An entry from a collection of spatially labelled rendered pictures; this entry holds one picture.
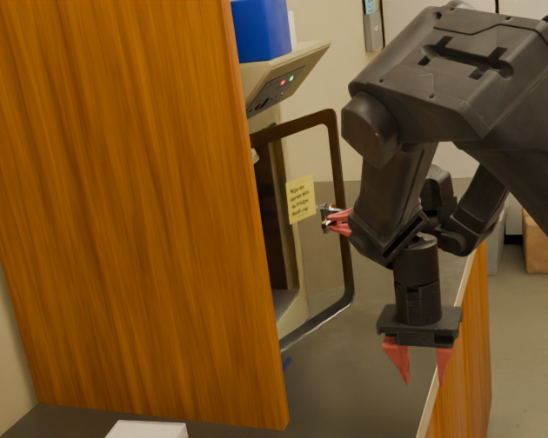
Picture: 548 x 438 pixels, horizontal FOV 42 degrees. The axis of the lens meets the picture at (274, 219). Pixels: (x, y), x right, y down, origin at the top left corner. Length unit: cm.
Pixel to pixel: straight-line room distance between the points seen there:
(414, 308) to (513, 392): 212
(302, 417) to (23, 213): 57
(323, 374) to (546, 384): 184
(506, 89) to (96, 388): 103
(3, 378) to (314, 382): 56
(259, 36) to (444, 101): 68
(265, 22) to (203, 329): 48
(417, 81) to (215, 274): 70
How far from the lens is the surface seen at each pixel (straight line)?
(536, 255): 399
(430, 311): 91
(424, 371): 130
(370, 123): 47
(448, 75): 44
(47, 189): 120
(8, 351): 140
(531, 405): 293
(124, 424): 121
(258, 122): 129
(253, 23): 107
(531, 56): 43
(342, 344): 140
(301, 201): 127
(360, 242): 84
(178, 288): 113
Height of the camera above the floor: 161
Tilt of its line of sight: 18 degrees down
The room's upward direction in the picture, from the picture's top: 8 degrees counter-clockwise
